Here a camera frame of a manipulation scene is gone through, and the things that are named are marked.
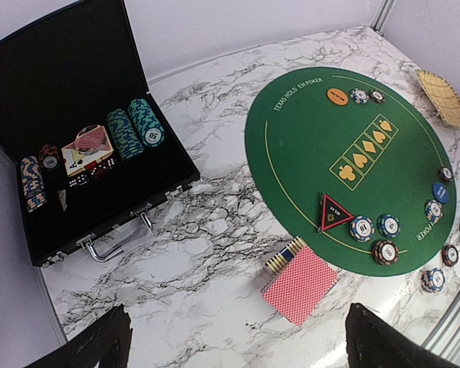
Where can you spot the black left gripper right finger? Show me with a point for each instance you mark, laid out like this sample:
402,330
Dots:
371,342

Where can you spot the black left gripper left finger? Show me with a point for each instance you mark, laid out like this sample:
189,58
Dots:
105,343

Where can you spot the blue small blind button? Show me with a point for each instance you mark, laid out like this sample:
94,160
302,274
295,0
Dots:
440,193

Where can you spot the blue white chip stack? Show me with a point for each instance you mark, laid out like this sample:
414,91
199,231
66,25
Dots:
433,280

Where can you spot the red back card deck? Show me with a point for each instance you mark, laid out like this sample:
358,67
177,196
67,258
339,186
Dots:
300,287

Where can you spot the orange big blind button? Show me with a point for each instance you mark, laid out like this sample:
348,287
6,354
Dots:
337,97

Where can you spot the blue gold card box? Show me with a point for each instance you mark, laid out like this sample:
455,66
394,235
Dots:
281,259

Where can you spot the round green poker mat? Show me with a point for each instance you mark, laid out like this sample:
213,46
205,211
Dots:
372,159

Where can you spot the black red triangle marker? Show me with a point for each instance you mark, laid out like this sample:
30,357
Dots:
332,213

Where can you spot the small case keys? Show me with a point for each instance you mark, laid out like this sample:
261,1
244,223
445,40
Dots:
61,195

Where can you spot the red dice row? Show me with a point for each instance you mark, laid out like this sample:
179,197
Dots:
94,171

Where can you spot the blue tan chip row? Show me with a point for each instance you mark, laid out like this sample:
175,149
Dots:
32,183

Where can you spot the brown 100 chip stack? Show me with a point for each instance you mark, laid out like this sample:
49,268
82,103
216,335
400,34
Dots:
49,157

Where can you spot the boxed playing card deck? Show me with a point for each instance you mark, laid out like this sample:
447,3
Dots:
76,161

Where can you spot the clear dealer button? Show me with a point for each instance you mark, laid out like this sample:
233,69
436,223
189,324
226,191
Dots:
90,138

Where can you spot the dark green chip row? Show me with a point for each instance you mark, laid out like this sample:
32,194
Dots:
125,138

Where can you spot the teal 50 chip row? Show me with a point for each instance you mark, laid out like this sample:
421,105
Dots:
147,124

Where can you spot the black poker chip case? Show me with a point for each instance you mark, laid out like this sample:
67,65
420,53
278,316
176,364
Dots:
58,75

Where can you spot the aluminium front rail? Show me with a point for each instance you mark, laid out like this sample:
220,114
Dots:
444,340

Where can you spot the right aluminium frame post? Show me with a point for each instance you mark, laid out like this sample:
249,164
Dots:
382,16

